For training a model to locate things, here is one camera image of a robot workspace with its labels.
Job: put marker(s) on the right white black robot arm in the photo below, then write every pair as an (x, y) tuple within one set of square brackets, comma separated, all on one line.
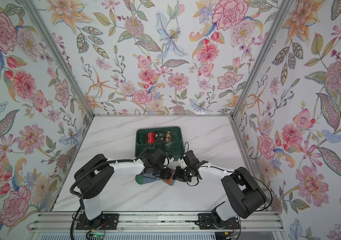
[(244, 196)]

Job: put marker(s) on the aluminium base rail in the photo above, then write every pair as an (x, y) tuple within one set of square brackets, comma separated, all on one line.
[(155, 222)]

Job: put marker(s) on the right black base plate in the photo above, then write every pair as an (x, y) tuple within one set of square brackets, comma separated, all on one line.
[(209, 221)]

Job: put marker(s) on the black white patterned rolled sock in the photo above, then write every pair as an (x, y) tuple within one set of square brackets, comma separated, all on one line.
[(159, 135)]

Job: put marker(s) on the blue green orange sock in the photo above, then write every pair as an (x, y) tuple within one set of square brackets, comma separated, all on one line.
[(150, 175)]

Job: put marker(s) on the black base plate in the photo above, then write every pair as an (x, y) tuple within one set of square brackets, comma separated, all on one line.
[(209, 221), (102, 222)]

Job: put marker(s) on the brown patterned rolled sock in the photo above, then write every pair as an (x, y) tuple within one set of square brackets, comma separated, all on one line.
[(168, 137)]

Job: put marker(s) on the red rolled sock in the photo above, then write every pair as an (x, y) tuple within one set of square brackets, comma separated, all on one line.
[(150, 137)]

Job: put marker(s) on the green plastic divider tray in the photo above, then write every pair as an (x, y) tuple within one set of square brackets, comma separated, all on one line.
[(174, 150)]

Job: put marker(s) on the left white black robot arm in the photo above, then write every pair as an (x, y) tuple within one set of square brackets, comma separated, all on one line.
[(91, 179)]

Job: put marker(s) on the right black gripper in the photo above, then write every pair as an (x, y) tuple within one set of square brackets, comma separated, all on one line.
[(178, 175)]

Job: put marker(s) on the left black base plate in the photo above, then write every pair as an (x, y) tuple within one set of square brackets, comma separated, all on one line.
[(102, 222)]

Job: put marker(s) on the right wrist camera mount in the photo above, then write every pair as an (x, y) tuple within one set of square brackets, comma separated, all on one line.
[(182, 163)]

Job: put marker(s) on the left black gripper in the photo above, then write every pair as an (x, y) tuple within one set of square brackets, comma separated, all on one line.
[(168, 172)]

